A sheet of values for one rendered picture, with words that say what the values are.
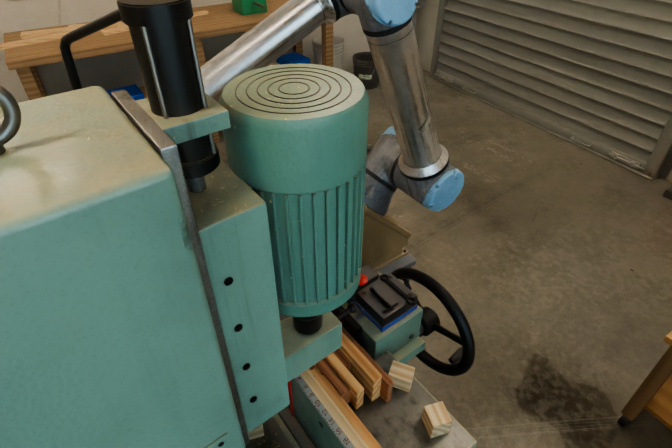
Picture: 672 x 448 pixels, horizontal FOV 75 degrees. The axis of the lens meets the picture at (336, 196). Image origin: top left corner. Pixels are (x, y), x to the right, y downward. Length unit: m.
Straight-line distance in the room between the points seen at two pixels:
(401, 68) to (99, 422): 0.89
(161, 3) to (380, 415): 0.75
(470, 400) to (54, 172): 1.82
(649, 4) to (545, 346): 2.25
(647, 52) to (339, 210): 3.17
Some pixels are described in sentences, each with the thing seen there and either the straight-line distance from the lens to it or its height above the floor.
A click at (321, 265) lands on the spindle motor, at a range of 0.58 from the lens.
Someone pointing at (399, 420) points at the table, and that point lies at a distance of 0.91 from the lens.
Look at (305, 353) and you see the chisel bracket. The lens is 0.79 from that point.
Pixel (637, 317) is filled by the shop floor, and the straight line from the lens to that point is 2.60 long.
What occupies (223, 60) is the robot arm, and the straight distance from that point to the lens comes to 1.03.
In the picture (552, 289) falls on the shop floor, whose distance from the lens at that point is 2.53.
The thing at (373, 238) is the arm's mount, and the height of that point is 0.71.
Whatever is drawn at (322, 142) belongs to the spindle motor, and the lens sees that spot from 0.47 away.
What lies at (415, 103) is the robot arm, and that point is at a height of 1.23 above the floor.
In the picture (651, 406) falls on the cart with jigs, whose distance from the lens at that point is 2.06.
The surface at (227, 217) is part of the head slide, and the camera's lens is 0.47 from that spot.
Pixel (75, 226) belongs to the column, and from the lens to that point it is 0.37.
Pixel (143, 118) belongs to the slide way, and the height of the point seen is 1.52.
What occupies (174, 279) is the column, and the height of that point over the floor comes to 1.41.
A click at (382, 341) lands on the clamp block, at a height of 0.95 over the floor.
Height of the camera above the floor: 1.71
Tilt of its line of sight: 36 degrees down
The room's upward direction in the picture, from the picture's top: straight up
